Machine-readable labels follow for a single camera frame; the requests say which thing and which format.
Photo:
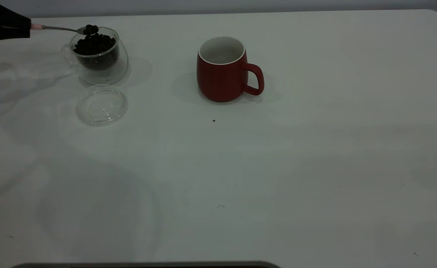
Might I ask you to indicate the clear double-wall glass cup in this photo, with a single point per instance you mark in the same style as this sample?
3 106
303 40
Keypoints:
103 76

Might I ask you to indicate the scooped coffee beans clump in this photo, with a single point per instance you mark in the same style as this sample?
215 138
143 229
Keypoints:
91 29

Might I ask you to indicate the red ceramic mug white inside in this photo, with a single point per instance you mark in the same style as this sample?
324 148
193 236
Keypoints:
220 83

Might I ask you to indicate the clear round glass lid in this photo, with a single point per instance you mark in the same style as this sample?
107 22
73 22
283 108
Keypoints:
102 106

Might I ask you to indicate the coffee bean pile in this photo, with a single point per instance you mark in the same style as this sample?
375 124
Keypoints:
95 48

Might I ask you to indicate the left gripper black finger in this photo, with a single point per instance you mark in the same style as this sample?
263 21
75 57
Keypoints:
2 34
2 15

